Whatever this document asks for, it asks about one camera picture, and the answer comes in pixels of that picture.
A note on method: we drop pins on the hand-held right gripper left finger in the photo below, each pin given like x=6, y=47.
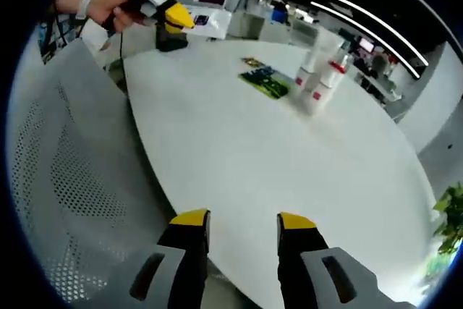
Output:
x=184, y=251

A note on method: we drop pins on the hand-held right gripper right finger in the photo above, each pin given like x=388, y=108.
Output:
x=300, y=262

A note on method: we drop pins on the small blue white packet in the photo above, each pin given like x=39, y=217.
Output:
x=202, y=20

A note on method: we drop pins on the green black foil pouch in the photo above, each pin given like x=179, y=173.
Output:
x=267, y=83

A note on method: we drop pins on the white skincare tube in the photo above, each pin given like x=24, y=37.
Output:
x=323, y=46

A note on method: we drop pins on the person's left hand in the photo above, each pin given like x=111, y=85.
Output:
x=108, y=5

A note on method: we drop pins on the white wristband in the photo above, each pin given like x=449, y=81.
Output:
x=87, y=3

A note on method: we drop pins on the gold foil packet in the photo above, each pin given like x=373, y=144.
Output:
x=250, y=61

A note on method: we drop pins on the person's dark patterned trousers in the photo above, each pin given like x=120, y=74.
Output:
x=54, y=45

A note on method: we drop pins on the grey perforated office chair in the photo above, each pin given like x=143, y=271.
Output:
x=72, y=178

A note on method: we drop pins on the potted green plant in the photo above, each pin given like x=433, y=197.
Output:
x=450, y=215

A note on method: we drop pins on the ceiling light strip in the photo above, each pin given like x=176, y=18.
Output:
x=361, y=10
x=347, y=20

